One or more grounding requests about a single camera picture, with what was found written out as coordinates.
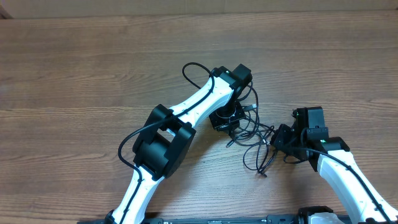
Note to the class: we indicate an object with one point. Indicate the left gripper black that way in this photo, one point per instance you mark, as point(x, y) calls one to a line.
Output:
point(224, 126)

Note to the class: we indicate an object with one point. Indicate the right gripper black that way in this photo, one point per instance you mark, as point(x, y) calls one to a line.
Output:
point(282, 130)

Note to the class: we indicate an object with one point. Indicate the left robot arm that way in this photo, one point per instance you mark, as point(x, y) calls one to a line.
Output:
point(156, 150)

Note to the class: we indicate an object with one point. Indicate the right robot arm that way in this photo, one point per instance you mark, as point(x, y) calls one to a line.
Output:
point(308, 140)

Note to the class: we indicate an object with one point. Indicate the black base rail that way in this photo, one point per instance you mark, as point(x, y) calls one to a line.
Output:
point(270, 219)

